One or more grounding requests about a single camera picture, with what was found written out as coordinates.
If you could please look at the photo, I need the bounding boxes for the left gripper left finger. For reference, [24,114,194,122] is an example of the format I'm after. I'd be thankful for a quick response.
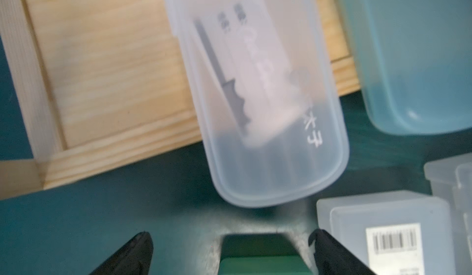
[90,232,154,275]

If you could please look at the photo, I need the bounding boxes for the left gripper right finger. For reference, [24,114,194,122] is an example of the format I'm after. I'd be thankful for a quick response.
[308,229,375,275]

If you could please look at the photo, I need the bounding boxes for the dark green pencil case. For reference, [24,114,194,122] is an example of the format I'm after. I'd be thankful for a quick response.
[218,233,313,275]

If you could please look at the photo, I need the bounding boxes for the wide frosted pencil case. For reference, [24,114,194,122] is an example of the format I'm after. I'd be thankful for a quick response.
[317,190,456,275]

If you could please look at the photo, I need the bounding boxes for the narrow frosted pencil case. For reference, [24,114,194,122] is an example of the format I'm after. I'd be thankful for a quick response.
[424,153,472,275]

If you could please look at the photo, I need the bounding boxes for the clear rounded pencil case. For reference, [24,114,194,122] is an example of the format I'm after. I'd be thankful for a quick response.
[165,0,349,208]

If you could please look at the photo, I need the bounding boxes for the wooden two-tier shelf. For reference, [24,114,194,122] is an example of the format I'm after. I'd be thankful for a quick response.
[1,0,358,200]

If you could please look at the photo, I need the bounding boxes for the light blue pencil case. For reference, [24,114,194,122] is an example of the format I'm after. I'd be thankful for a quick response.
[337,0,472,136]

